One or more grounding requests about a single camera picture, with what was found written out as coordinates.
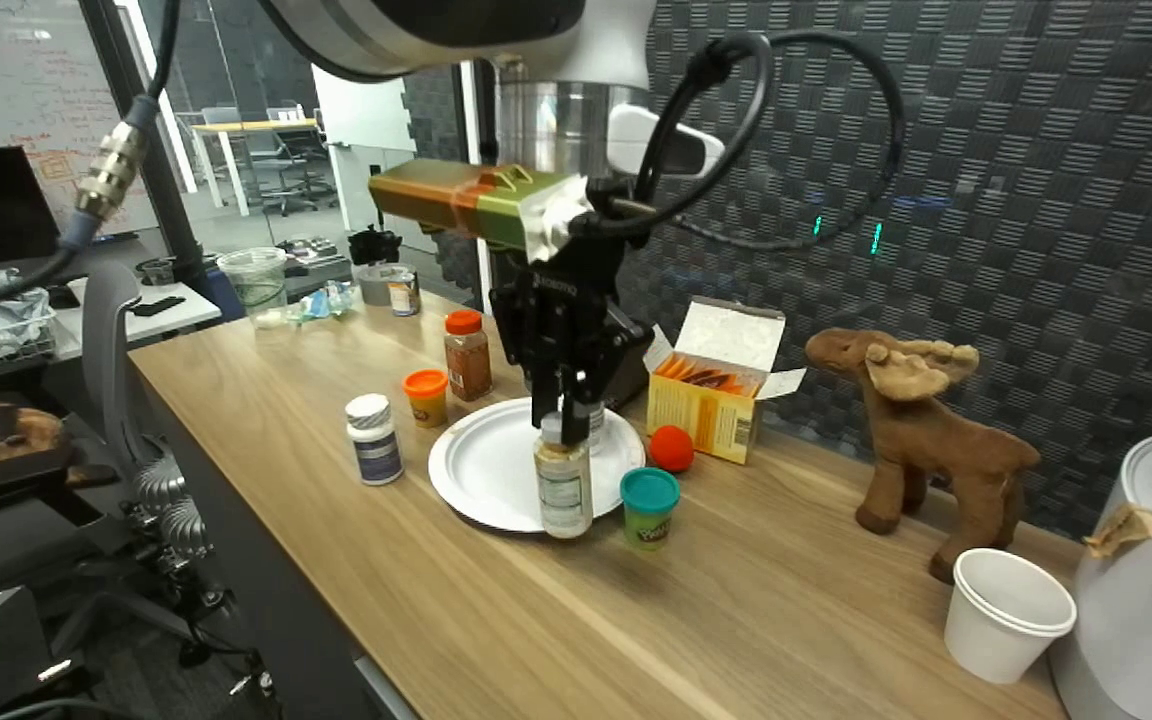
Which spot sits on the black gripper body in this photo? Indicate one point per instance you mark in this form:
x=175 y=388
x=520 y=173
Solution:
x=563 y=317

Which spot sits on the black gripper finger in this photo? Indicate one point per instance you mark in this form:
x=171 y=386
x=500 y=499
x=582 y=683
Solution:
x=547 y=402
x=582 y=413

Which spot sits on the white paper cup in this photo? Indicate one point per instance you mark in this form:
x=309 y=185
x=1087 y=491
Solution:
x=1005 y=613

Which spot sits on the white paper plate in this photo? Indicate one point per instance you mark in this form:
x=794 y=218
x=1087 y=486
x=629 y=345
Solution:
x=486 y=471

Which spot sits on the white pill bottle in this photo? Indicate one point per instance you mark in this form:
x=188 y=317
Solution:
x=372 y=437

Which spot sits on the spice jar orange cap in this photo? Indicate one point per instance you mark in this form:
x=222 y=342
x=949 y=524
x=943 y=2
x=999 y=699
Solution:
x=465 y=355

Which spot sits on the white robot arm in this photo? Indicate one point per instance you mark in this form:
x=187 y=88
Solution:
x=524 y=44

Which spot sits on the green tub teal lid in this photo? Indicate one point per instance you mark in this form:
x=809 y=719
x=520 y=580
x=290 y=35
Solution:
x=651 y=499

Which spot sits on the white bucket with items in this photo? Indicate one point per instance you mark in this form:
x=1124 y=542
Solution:
x=1106 y=664

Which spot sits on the brown plush moose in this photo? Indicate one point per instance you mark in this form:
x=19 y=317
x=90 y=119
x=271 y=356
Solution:
x=918 y=437

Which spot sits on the yellow open cardboard box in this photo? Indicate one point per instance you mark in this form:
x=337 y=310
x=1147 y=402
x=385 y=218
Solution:
x=715 y=375

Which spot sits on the red ball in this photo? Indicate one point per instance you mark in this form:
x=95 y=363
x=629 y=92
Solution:
x=670 y=451

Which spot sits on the white bottle cream cap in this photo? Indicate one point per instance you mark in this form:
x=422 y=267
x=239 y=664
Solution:
x=563 y=473

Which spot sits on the yellow tub orange lid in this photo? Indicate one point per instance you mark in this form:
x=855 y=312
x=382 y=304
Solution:
x=424 y=398

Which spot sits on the small glass jar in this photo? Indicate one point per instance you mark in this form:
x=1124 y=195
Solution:
x=400 y=289

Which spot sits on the wrist camera with tape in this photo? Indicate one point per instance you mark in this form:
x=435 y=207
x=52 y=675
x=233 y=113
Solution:
x=511 y=207

